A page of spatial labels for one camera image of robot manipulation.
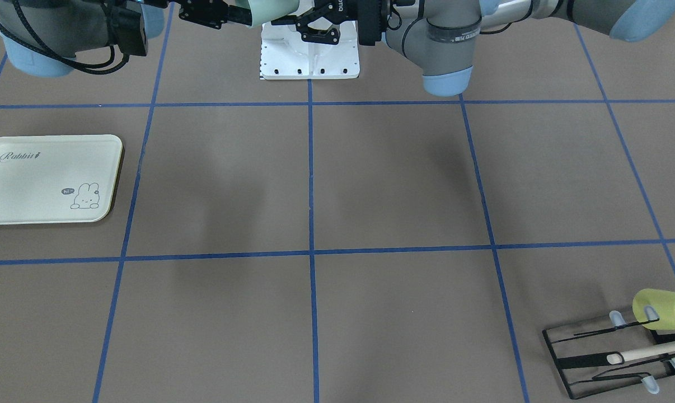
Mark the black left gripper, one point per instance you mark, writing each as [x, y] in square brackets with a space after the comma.
[369, 22]

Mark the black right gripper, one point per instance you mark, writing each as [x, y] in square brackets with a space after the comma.
[202, 12]

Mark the mint green plastic cup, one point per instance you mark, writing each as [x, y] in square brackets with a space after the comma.
[263, 12]

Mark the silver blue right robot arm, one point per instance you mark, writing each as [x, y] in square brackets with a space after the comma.
[54, 38]

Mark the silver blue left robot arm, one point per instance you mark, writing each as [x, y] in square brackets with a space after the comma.
[440, 36]

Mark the cream rabbit print tray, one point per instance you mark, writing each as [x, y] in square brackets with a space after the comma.
[56, 179]

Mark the yellow plastic cup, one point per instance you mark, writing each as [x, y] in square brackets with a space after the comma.
[663, 301]

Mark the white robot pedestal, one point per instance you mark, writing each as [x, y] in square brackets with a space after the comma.
[284, 56]

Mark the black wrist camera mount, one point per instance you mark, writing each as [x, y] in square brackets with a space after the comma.
[126, 28]

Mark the black wire cup rack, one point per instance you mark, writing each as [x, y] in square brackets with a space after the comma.
[609, 352]

